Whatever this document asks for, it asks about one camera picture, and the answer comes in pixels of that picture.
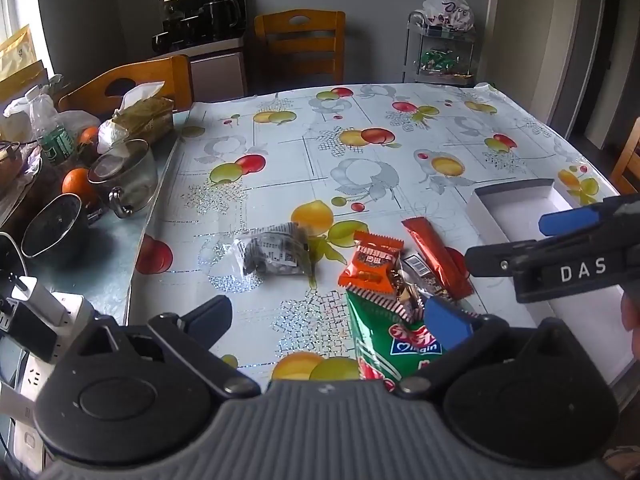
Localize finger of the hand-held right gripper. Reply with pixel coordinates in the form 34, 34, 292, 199
539, 194, 640, 237
466, 225, 626, 278

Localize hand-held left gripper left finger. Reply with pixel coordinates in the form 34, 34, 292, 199
70, 296, 262, 401

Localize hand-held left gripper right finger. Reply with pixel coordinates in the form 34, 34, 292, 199
396, 296, 601, 401

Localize white cardboard box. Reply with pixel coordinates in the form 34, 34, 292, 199
466, 178, 597, 261

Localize dark long snack bar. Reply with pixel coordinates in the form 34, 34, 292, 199
400, 254, 451, 297

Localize green snack packet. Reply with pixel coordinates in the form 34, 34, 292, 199
345, 287, 447, 394

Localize person's right hand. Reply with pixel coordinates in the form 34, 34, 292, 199
621, 294, 640, 356

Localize red-orange stick packet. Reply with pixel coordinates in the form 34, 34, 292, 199
401, 216, 475, 302

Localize wooden chair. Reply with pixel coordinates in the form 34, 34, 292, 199
253, 9, 347, 97
610, 116, 640, 196
56, 54, 194, 115

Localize grey printed snack packet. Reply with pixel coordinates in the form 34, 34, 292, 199
234, 221, 315, 280

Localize orange snack packet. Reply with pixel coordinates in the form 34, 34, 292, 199
338, 230, 405, 297

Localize white power strip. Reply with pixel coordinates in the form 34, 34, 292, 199
0, 280, 98, 466

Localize glass pot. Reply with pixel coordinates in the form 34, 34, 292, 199
87, 139, 159, 220

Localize white charger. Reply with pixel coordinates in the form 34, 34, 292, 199
10, 275, 67, 327

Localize black pot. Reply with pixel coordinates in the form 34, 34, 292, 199
21, 192, 104, 262

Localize black power adapter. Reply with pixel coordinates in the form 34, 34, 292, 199
0, 294, 58, 363

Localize orange fruit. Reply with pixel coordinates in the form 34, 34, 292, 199
62, 167, 99, 207
77, 126, 101, 153

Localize tissue box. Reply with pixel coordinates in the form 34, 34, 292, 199
96, 81, 176, 155

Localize green snack packets pile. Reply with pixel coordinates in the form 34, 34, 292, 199
419, 47, 462, 72

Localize metal trolley cart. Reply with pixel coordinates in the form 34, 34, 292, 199
402, 10, 477, 87

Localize plastic bottle with green label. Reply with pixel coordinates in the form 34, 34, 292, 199
29, 94, 77, 167

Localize clear plastic bag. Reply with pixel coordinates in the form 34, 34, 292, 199
4, 74, 103, 161

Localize white plastic bag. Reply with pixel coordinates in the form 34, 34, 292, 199
421, 0, 476, 32

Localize wooden chair back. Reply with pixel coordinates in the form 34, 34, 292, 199
253, 9, 347, 97

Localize black tea machine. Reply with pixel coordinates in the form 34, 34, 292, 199
151, 0, 247, 54

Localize yellow padded envelope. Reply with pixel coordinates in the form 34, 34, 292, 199
0, 25, 49, 102

